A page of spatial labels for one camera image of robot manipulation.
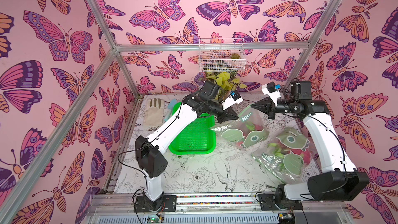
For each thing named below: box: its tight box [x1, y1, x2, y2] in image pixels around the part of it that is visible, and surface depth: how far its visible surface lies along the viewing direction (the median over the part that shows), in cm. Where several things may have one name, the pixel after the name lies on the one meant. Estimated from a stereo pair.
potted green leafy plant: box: [205, 71, 248, 103], surface depth 96 cm
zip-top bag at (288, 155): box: [251, 126, 315, 185], surface depth 81 cm
